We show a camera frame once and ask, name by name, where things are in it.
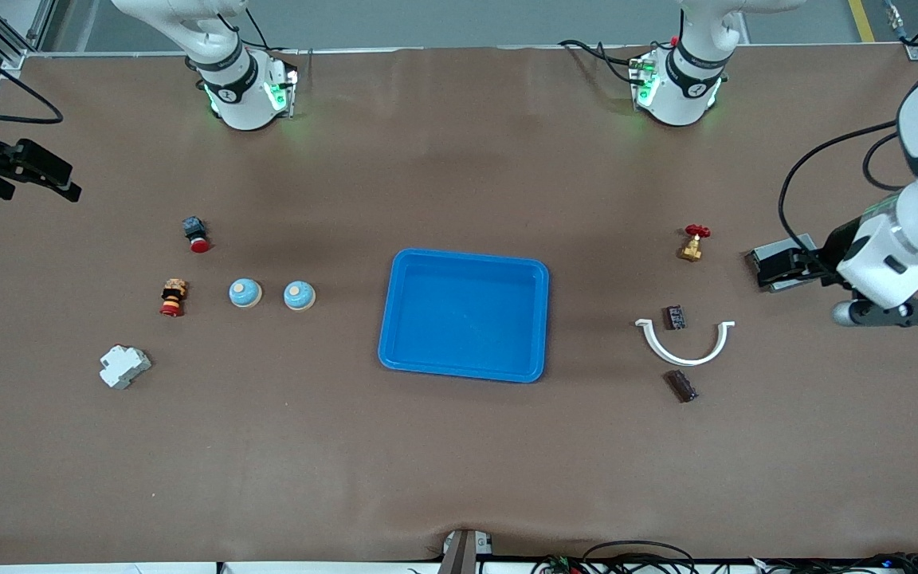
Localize brown table mat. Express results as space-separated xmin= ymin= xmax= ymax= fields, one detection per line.
xmin=0 ymin=44 xmax=918 ymax=565

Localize white half-ring pipe clamp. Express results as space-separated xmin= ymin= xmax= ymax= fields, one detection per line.
xmin=635 ymin=319 xmax=736 ymax=368

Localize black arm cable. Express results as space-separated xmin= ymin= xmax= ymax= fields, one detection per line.
xmin=0 ymin=30 xmax=65 ymax=126
xmin=778 ymin=120 xmax=906 ymax=250

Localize red emergency stop button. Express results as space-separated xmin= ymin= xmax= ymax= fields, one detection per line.
xmin=182 ymin=215 xmax=212 ymax=254

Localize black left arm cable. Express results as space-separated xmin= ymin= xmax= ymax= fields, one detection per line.
xmin=778 ymin=120 xmax=906 ymax=250

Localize black base cables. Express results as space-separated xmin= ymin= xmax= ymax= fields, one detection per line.
xmin=559 ymin=38 xmax=645 ymax=90

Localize blue plastic tray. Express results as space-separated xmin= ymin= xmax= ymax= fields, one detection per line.
xmin=378 ymin=248 xmax=550 ymax=384

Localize large brown electrolytic capacitor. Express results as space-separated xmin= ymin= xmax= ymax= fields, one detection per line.
xmin=665 ymin=369 xmax=700 ymax=404

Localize brass valve red handle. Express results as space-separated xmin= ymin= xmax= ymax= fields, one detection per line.
xmin=677 ymin=224 xmax=712 ymax=263

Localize grey metal camera stand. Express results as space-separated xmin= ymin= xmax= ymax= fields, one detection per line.
xmin=438 ymin=529 xmax=494 ymax=574

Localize tangled table-edge cable bundle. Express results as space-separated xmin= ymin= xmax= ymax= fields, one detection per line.
xmin=531 ymin=541 xmax=918 ymax=574

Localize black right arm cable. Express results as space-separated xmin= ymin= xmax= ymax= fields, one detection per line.
xmin=0 ymin=30 xmax=65 ymax=126

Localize grey metal power supply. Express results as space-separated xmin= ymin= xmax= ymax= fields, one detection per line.
xmin=745 ymin=234 xmax=820 ymax=294

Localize blue desk bell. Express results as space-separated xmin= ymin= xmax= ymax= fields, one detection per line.
xmin=228 ymin=277 xmax=263 ymax=309
xmin=282 ymin=279 xmax=317 ymax=312

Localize red yellow stacked push button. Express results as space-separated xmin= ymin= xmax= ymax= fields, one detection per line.
xmin=159 ymin=277 xmax=189 ymax=318

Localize white circuit breaker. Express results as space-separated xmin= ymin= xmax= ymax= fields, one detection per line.
xmin=99 ymin=344 xmax=152 ymax=391

